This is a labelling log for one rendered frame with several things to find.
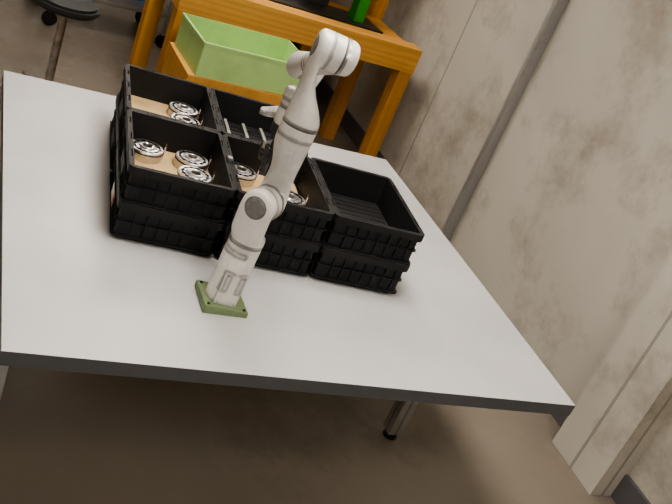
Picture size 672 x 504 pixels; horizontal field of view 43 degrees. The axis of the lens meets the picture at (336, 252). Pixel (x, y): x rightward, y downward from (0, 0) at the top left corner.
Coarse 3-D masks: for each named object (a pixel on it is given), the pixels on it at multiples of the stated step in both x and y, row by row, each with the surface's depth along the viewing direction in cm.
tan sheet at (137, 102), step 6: (132, 96) 294; (132, 102) 290; (138, 102) 292; (144, 102) 294; (150, 102) 296; (156, 102) 298; (138, 108) 287; (144, 108) 289; (150, 108) 291; (156, 108) 293; (162, 108) 295; (162, 114) 290
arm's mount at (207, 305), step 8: (200, 280) 230; (200, 288) 226; (200, 296) 224; (240, 296) 232; (200, 304) 223; (208, 304) 220; (216, 304) 222; (240, 304) 228; (208, 312) 221; (216, 312) 222; (224, 312) 223; (232, 312) 224; (240, 312) 224
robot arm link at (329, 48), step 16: (320, 32) 200; (336, 32) 201; (320, 48) 198; (336, 48) 198; (320, 64) 200; (336, 64) 200; (304, 80) 202; (304, 96) 203; (288, 112) 206; (304, 112) 204; (304, 128) 206
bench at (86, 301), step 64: (64, 128) 284; (0, 192) 241; (64, 192) 247; (0, 256) 213; (64, 256) 219; (128, 256) 231; (192, 256) 243; (448, 256) 311; (0, 320) 190; (64, 320) 197; (128, 320) 206; (192, 320) 216; (256, 320) 227; (320, 320) 239; (384, 320) 253; (448, 320) 268; (0, 384) 254; (256, 384) 208; (320, 384) 215; (384, 384) 223; (448, 384) 235; (512, 384) 248
